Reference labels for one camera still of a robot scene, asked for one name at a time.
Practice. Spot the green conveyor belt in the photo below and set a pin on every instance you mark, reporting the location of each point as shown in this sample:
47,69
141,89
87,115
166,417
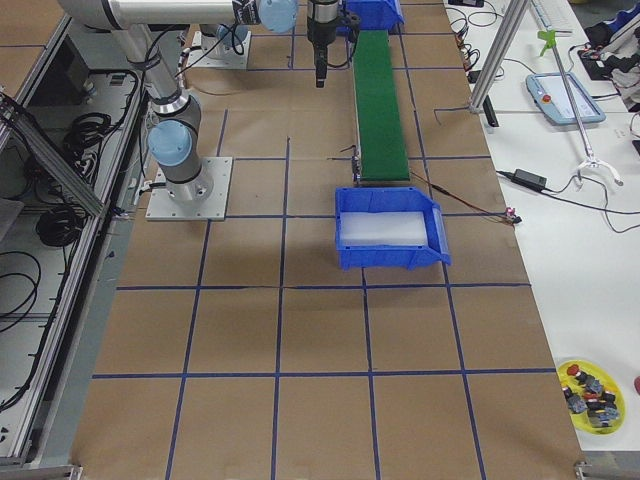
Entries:
383,155

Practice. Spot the yellow bowl of buttons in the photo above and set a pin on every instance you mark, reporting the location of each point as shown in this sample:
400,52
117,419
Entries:
594,400

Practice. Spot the aluminium frame post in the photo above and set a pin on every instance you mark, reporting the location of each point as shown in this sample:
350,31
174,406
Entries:
499,47

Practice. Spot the green handled reacher grabber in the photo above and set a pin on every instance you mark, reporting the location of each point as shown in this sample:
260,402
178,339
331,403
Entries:
591,161

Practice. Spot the blue teach pendant tablet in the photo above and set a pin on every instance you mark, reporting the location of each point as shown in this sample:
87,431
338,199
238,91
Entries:
549,95

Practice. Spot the blue plastic bin left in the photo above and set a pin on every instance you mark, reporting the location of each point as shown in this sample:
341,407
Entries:
377,14

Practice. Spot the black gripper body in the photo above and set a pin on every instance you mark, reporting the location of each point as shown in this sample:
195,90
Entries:
320,29

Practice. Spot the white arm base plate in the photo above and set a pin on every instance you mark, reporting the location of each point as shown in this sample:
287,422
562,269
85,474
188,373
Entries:
204,198
198,57

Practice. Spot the blue plastic bin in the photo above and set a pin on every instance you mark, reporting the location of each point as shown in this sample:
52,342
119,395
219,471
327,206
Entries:
392,199
377,14

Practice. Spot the blue plastic bin right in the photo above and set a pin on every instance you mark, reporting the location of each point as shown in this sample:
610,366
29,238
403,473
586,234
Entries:
392,199

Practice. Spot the black remote bar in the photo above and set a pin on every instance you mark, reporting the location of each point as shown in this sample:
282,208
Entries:
489,112

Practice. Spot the black power adapter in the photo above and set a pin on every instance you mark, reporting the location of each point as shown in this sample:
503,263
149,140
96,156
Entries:
529,180

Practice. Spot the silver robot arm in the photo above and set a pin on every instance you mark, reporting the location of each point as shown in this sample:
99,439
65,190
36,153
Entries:
220,40
129,22

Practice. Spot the white foam pad right bin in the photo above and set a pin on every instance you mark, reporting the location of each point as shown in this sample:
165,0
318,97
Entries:
382,229

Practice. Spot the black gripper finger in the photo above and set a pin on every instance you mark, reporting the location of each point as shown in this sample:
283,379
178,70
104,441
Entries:
321,64

